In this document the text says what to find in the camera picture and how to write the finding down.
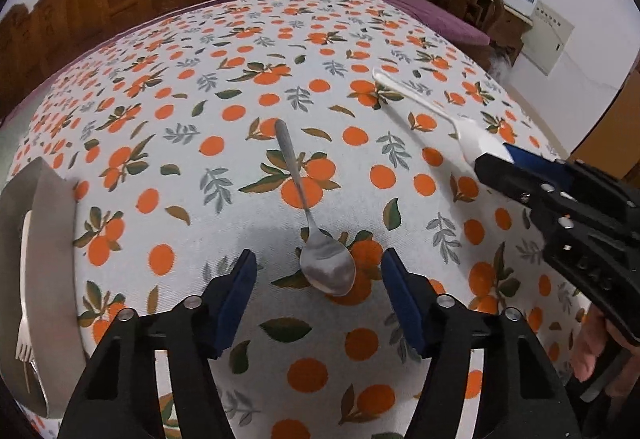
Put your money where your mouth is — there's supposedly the small metal spoon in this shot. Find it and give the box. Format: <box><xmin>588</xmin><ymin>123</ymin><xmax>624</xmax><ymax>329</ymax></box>
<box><xmin>275</xmin><ymin>119</ymin><xmax>357</xmax><ymax>298</ymax></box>

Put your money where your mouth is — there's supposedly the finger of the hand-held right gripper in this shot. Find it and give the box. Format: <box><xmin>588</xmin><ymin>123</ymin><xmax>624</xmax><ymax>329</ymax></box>
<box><xmin>475</xmin><ymin>153</ymin><xmax>566</xmax><ymax>220</ymax></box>
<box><xmin>502</xmin><ymin>143</ymin><xmax>576</xmax><ymax>190</ymax></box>

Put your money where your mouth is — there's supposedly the person's right hand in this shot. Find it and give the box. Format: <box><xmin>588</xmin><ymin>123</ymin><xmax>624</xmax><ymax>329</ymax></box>
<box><xmin>570</xmin><ymin>305</ymin><xmax>609</xmax><ymax>382</ymax></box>

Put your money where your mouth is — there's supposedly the white electrical panel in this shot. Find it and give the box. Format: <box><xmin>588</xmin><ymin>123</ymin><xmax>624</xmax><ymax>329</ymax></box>
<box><xmin>521</xmin><ymin>3</ymin><xmax>576</xmax><ymax>76</ymax></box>

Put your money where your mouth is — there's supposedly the purple seat cushion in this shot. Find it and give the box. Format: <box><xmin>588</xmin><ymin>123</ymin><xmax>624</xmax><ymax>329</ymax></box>
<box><xmin>379</xmin><ymin>0</ymin><xmax>491</xmax><ymax>47</ymax></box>

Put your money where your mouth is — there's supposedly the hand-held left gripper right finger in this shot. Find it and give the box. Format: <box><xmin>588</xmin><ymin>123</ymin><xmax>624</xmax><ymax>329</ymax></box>
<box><xmin>381</xmin><ymin>248</ymin><xmax>583</xmax><ymax>439</ymax></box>

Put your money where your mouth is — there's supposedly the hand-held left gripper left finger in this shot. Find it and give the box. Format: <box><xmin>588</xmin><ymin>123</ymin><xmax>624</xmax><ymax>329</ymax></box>
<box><xmin>57</xmin><ymin>249</ymin><xmax>258</xmax><ymax>439</ymax></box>

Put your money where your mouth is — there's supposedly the wooden cabinet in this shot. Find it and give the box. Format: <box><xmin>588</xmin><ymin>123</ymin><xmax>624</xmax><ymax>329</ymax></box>
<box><xmin>570</xmin><ymin>69</ymin><xmax>640</xmax><ymax>180</ymax></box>

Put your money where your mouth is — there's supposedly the white plastic spoon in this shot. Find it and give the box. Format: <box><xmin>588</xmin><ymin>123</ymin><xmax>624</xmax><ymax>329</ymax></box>
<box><xmin>372</xmin><ymin>70</ymin><xmax>515</xmax><ymax>166</ymax></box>

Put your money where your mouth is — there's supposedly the gray utensil tray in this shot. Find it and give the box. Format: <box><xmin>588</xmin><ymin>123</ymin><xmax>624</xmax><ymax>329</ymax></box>
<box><xmin>0</xmin><ymin>156</ymin><xmax>88</xmax><ymax>420</ymax></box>

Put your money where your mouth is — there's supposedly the orange-print tablecloth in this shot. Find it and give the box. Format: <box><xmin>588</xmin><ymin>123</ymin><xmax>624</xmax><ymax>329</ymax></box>
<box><xmin>10</xmin><ymin>0</ymin><xmax>588</xmax><ymax>439</ymax></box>

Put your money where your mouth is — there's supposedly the white plastic fork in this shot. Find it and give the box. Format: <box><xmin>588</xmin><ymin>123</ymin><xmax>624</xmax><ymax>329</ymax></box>
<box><xmin>15</xmin><ymin>211</ymin><xmax>34</xmax><ymax>363</ymax></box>

